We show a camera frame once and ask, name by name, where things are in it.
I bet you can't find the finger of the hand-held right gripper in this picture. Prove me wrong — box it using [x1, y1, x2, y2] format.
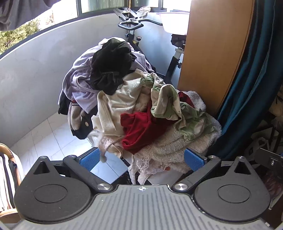
[254, 148, 283, 171]

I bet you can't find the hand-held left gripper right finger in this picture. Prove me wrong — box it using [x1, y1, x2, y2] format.
[173, 148, 252, 192]

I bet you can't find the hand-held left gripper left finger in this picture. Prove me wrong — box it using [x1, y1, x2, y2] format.
[33, 147, 113, 193]

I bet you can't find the lavender fleece pajama top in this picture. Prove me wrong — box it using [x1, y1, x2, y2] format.
[58, 39, 156, 115]

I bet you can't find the black garment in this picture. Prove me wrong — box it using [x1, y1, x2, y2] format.
[89, 38, 137, 95]

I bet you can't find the dark navy garment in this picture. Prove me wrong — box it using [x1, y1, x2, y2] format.
[71, 111, 98, 140]

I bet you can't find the white terry towel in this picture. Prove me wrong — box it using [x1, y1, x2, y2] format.
[135, 91, 222, 169]

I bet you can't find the beige striped garment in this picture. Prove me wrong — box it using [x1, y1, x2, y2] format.
[68, 100, 89, 131]

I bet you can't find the white lace cloth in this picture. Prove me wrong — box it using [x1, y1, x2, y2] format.
[128, 153, 169, 185]

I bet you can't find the red garment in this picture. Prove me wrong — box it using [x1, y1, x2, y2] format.
[120, 92, 195, 155]

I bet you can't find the green floral cloth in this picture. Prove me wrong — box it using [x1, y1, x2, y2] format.
[140, 74, 216, 142]

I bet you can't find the cream garment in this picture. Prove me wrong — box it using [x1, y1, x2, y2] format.
[91, 72, 153, 156]

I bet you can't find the teal curtain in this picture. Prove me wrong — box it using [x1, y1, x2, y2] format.
[206, 0, 283, 155]

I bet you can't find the wooden cabinet panel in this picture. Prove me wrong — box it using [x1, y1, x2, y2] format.
[177, 0, 255, 116]

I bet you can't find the white basin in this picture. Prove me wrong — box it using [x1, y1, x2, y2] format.
[156, 11, 190, 36]

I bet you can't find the exercise bike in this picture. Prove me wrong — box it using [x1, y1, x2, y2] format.
[114, 8, 187, 84]

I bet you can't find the beige cloth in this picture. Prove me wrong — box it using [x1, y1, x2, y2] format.
[137, 7, 152, 17]

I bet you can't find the dark hanging cloth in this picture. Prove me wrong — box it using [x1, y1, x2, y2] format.
[0, 0, 64, 31]

